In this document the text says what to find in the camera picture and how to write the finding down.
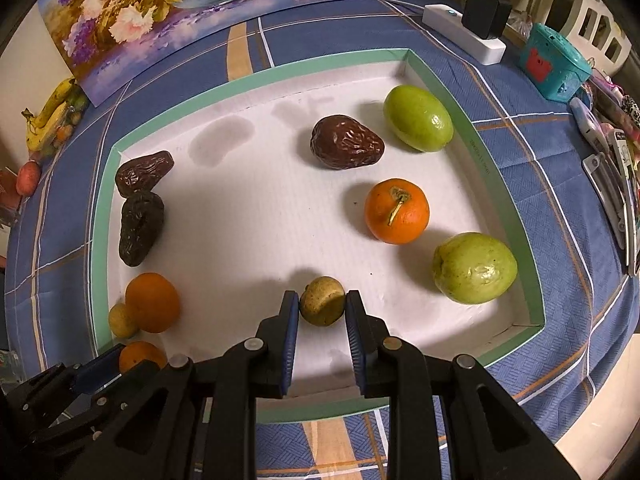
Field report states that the small orange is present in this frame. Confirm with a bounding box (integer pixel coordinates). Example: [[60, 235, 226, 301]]
[[118, 340, 167, 374]]

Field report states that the small tan round fruit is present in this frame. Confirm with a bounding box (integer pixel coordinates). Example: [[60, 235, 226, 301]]
[[299, 276, 346, 327]]

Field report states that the small olive yellow fruit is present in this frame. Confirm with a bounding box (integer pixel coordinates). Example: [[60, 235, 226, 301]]
[[108, 304, 139, 339]]

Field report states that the green guava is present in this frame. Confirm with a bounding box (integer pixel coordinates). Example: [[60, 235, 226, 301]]
[[383, 84, 454, 152], [432, 232, 518, 304]]

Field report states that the large orange with stem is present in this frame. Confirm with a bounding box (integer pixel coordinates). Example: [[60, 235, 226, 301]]
[[364, 179, 431, 245]]

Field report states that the white tray green rim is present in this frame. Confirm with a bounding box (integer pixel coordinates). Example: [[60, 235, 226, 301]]
[[89, 46, 547, 425]]

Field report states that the shiny dark wrinkled fruit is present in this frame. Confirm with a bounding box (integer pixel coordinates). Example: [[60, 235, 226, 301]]
[[118, 191, 165, 266]]

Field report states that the brown wrinkled fruit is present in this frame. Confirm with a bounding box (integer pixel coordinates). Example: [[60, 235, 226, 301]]
[[310, 114, 385, 170], [115, 151, 175, 198]]

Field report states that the clear bag of fruits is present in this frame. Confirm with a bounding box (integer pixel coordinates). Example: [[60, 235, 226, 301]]
[[22, 78, 90, 160]]

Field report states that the blue plaid tablecloth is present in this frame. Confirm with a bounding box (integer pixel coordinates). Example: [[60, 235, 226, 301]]
[[2, 0, 640, 480]]

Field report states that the pink gift wrap bouquet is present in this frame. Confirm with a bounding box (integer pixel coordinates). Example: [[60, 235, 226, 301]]
[[0, 168, 22, 228]]

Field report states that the red peach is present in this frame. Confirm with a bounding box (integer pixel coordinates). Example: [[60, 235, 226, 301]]
[[15, 160, 41, 197]]

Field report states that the lower yellow banana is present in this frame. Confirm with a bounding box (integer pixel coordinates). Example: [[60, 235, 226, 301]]
[[26, 101, 68, 153]]

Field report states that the yellow banana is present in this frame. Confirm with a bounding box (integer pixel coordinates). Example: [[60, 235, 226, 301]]
[[26, 101, 68, 153], [22, 77, 75, 128]]

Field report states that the upper yellow banana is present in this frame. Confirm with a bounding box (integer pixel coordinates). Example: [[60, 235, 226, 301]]
[[22, 77, 75, 128]]

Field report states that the teal toy box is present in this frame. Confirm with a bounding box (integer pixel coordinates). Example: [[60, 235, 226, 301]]
[[518, 23, 591, 103]]

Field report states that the white power strip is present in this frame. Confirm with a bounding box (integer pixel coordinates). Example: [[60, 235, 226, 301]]
[[422, 3, 506, 66]]

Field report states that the black power adapter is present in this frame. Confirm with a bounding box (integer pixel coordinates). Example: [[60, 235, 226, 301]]
[[461, 0, 512, 40]]

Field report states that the white shelf furniture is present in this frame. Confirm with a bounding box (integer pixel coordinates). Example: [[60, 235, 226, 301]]
[[511, 0, 631, 76]]

